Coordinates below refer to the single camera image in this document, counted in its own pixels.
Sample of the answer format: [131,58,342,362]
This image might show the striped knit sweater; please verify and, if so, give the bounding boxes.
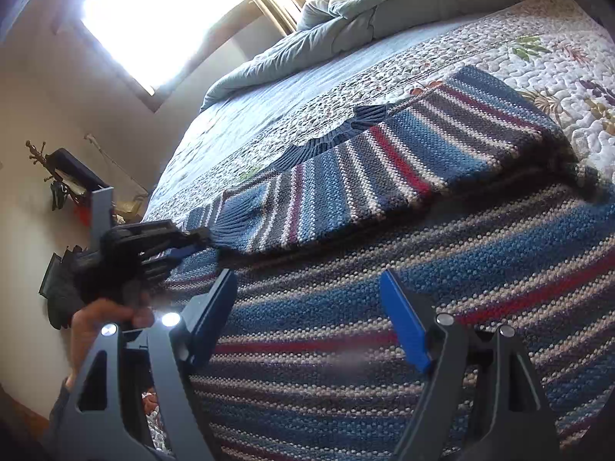
[165,67,614,460]

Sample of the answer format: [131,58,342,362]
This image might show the left forearm dark sleeve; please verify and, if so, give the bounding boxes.
[41,373,75,460]

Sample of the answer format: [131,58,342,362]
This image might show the wooden coat rack with clothes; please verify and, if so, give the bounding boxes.
[25,141,110,227]

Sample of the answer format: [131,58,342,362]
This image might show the person's left hand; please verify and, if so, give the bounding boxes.
[65,298,154,391]

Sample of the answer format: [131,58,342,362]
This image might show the yellow-brown box on floor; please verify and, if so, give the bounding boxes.
[114,195,147,224]

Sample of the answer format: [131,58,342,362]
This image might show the chair with black jacket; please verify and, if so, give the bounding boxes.
[38,245,101,330]

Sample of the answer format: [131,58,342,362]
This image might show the floral quilted bedspread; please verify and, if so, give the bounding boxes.
[145,0,614,222]

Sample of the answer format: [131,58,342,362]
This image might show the grey-green duvet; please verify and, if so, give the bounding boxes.
[201,0,523,109]

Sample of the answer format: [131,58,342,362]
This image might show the window with wooden frame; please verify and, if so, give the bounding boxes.
[52,0,309,114]

